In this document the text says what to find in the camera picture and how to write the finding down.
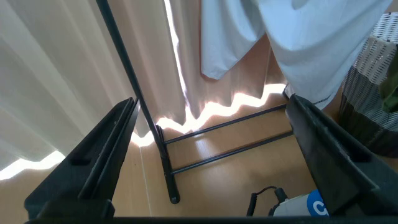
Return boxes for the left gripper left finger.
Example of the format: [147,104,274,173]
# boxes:
[24,97,141,219]

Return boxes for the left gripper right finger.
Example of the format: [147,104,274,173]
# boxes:
[285,94,398,216]

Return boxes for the green garment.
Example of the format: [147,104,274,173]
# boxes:
[379,57,398,113]

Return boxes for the pale grey shorts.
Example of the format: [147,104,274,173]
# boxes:
[200,0,392,110]

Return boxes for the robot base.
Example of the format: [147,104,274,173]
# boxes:
[272,189,330,217]

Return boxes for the black clothes rack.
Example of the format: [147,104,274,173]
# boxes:
[95,0,295,205]

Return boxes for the white laundry basket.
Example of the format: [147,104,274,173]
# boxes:
[338,12,398,158]

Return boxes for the beige curtain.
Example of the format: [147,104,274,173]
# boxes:
[0,0,289,172]

